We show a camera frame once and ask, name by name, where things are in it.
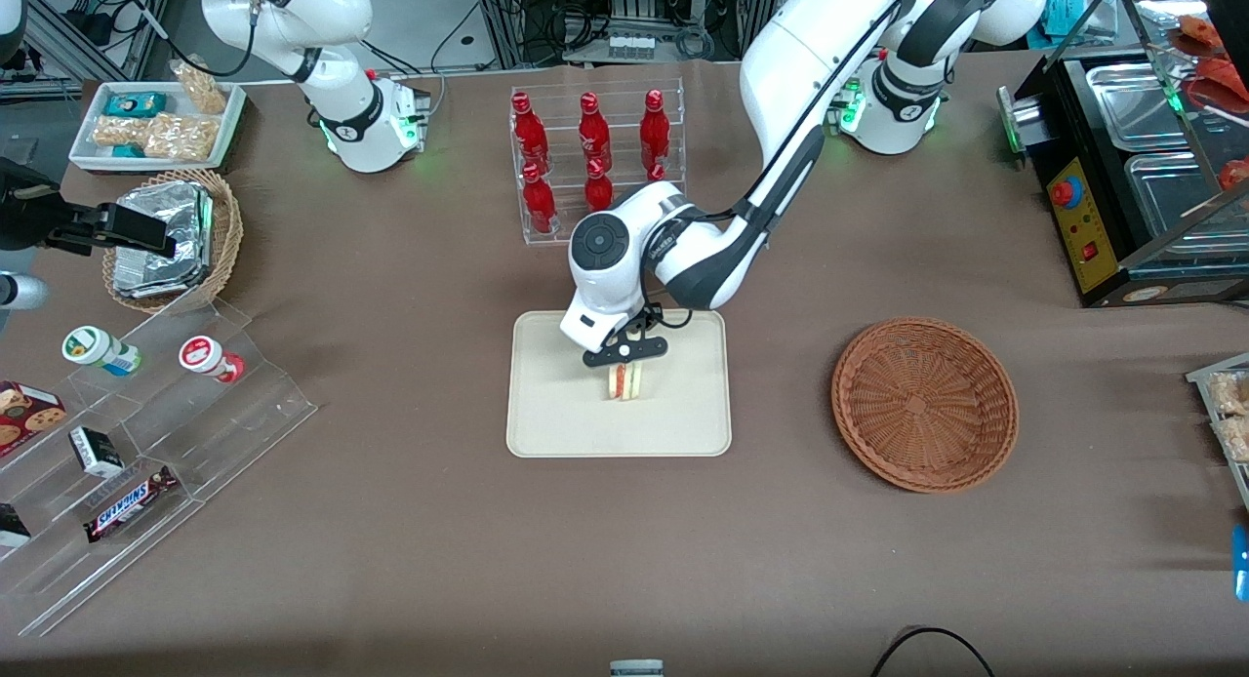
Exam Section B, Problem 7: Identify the flat brown wicker basket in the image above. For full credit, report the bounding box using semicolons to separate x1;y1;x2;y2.
830;316;1020;494

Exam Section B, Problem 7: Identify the clear acrylic bottle rack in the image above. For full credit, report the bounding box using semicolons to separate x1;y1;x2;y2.
509;77;688;247

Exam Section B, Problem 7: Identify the red lid yogurt cup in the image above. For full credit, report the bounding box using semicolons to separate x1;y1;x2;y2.
179;336;246;384

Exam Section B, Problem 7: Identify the green lid yogurt cup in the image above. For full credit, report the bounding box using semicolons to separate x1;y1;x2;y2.
61;326;142;378

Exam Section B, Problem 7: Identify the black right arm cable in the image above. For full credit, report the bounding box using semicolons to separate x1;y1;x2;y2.
115;0;262;79

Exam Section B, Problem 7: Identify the orange food piece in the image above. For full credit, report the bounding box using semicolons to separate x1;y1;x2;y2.
1171;16;1223;56

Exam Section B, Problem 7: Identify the red cookie box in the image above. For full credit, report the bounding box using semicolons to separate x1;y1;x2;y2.
0;380;68;458

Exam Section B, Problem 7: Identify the beige plastic tray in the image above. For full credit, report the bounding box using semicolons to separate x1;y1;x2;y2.
505;308;733;458

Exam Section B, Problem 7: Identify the black food warmer machine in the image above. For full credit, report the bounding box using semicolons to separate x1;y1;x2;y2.
995;0;1249;309

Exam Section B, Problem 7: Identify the white rectangular snack tray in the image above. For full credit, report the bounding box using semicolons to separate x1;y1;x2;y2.
68;80;247;174

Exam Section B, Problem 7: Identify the deep tan wicker basket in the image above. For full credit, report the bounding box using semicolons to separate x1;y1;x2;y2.
101;168;244;315

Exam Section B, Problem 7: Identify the grey metal snack tray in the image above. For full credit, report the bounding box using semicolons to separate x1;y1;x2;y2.
1186;353;1249;512

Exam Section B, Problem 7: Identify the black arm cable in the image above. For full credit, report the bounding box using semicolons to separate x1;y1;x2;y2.
639;0;908;330
115;0;262;79

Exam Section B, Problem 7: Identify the clear acrylic stepped stand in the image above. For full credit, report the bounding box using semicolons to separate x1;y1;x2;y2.
0;299;319;639

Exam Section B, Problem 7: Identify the snickers chocolate bar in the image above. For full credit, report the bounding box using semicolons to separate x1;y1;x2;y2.
83;464;181;544

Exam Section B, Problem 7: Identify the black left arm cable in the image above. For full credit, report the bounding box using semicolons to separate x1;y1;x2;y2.
639;0;908;330

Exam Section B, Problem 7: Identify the teal snack box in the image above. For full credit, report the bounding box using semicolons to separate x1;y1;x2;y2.
104;92;167;119

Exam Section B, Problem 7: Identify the black looped cable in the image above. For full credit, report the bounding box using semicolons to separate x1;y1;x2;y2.
868;626;996;677

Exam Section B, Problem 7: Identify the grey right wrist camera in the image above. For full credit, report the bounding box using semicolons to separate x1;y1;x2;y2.
0;272;47;312

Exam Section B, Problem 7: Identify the foil wrapped package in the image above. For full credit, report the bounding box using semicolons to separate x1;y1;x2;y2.
115;181;214;268
113;253;211;299

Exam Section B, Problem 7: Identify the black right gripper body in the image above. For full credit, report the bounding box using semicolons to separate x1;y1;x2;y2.
0;158;61;252

